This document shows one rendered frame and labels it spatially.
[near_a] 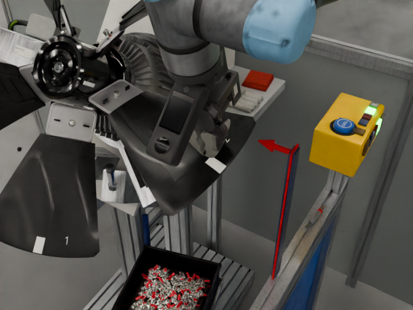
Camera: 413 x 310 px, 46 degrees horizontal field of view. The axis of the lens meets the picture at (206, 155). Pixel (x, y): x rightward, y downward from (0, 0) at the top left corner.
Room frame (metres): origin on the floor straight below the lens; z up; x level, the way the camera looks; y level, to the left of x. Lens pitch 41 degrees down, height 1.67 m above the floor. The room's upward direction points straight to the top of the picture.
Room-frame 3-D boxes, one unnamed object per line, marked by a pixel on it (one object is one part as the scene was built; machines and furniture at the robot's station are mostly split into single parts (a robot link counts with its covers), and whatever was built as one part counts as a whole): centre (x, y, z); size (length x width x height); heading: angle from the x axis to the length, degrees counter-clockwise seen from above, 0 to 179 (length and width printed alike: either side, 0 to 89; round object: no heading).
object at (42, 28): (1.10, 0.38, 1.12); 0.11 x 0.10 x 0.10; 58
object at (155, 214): (1.01, 0.16, 0.56); 0.19 x 0.04 x 0.04; 148
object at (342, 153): (0.82, -0.30, 1.02); 0.16 x 0.10 x 0.11; 148
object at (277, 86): (1.28, -0.03, 0.85); 0.36 x 0.24 x 0.03; 58
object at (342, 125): (0.78, -0.28, 1.08); 0.04 x 0.04 x 0.02
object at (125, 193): (0.77, 0.19, 0.91); 0.12 x 0.08 x 0.12; 148
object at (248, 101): (1.19, -0.09, 0.87); 0.15 x 0.09 x 0.02; 59
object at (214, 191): (1.28, -0.03, 0.42); 0.04 x 0.04 x 0.83; 58
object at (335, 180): (0.82, -0.30, 0.92); 0.03 x 0.03 x 0.12; 58
